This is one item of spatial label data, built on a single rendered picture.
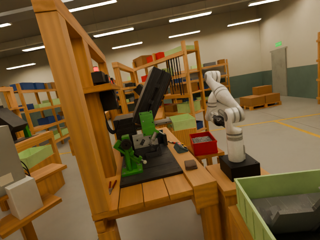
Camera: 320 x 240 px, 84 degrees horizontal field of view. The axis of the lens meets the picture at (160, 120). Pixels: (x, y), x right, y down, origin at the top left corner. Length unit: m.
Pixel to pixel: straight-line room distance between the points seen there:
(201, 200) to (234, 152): 0.34
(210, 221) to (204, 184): 0.25
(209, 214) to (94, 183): 0.68
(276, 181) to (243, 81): 10.37
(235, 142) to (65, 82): 0.95
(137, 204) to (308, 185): 0.85
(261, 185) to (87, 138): 0.87
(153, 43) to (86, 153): 9.98
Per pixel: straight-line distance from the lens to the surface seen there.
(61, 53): 0.93
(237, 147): 1.15
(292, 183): 1.10
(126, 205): 1.06
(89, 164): 0.96
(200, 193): 1.10
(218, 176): 1.23
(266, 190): 1.07
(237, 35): 11.39
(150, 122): 1.53
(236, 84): 11.15
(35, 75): 13.03
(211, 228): 1.27
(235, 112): 1.09
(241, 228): 1.00
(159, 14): 8.87
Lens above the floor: 1.47
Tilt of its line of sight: 11 degrees down
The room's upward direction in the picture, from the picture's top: 10 degrees counter-clockwise
